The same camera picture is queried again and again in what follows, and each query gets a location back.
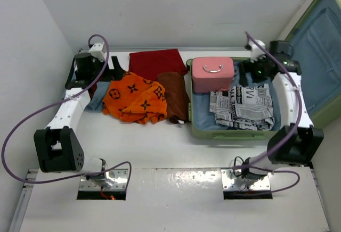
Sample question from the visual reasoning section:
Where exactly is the orange patterned cloth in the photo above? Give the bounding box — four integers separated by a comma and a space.
102, 71, 167, 125

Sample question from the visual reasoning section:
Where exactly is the light blue denim garment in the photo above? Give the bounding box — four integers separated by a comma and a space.
85, 81, 110, 113

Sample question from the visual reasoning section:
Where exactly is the pink cosmetic case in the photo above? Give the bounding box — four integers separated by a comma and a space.
192, 57, 234, 93

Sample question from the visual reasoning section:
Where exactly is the newspaper print cloth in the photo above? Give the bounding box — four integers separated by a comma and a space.
209, 84, 275, 131

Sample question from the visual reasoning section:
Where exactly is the green hard-shell suitcase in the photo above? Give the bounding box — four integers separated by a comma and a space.
185, 0, 341, 140

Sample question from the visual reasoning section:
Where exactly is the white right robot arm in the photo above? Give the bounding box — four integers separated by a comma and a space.
238, 40, 324, 187

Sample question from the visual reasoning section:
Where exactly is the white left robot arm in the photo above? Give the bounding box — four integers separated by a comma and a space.
34, 53, 125, 189

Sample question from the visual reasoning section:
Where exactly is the dark red cloth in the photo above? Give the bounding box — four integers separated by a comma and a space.
129, 49, 188, 81

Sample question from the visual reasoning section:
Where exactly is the brown towel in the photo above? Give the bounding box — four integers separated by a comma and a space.
157, 72, 190, 124

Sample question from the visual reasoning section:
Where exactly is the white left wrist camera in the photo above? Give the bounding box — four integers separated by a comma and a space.
88, 43, 105, 62

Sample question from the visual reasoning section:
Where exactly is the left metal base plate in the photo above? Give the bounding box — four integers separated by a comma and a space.
79, 169, 129, 191

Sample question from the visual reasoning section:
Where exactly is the metal base plate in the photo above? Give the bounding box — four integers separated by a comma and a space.
221, 168, 271, 192
79, 169, 129, 191

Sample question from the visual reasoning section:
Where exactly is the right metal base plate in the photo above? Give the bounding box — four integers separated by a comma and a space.
221, 168, 271, 192

